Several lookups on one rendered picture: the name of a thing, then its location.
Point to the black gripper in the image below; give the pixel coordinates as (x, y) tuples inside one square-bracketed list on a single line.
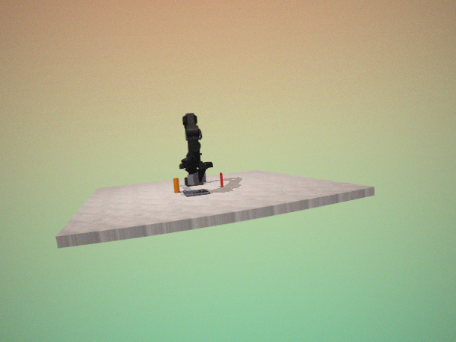
[(203, 166)]

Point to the brown cylinder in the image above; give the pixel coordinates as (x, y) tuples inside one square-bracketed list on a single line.
[(176, 185)]

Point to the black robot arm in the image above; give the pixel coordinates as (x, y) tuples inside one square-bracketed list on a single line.
[(192, 133)]

